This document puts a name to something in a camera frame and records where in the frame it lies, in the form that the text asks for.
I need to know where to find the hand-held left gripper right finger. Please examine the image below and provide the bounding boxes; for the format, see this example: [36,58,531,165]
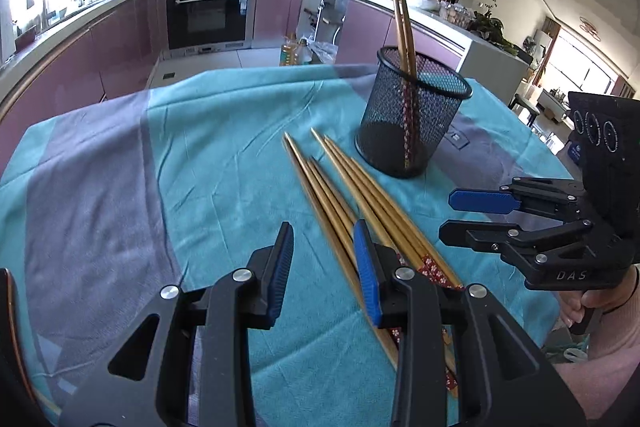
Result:
[352,219,586,427]

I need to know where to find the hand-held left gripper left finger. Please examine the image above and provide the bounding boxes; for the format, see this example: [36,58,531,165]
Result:
[60,221,296,427]

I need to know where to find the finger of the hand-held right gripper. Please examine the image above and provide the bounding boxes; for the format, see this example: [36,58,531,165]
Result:
[448,177,587,219]
[438,218,597,269]

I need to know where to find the bunch of wooden chopsticks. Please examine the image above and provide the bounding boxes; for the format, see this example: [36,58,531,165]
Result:
[282,127,464,401]

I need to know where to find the black mesh utensil holder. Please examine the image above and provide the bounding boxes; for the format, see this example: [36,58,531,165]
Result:
[355,46,474,180]

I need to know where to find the floral-handled wooden chopstick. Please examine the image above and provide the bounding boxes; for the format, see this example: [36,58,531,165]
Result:
[394,0,419,170]
[387,0,412,170]

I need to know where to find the person's right forearm pink sleeve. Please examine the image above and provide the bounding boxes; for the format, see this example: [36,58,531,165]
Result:
[550,294,640,423]

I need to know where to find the person's right hand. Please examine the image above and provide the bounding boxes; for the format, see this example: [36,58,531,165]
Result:
[556,264,640,333]

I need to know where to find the dark stool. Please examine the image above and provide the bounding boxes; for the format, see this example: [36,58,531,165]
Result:
[508,94,542,128]

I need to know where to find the teal and grey tablecloth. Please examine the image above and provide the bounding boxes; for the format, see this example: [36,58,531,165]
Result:
[0,63,586,427]

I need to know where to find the green potted plant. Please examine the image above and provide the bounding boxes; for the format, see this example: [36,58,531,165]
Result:
[467,0,519,54]

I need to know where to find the yellow cooking oil bottle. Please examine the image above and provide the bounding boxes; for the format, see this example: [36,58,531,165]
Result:
[279,34,314,67]

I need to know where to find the black built-in oven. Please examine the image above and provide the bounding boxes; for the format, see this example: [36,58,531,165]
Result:
[165,0,251,52]

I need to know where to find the purple kitchen cabinets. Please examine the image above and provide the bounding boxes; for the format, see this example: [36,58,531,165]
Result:
[0,0,467,128]

